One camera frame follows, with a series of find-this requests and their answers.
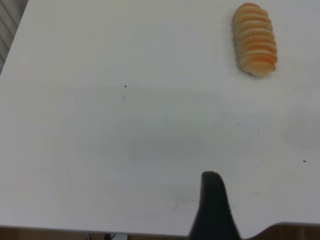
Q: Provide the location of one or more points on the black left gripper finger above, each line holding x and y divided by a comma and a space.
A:
212, 212

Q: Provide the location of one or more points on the ridged orange bread roll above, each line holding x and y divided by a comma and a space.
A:
255, 40

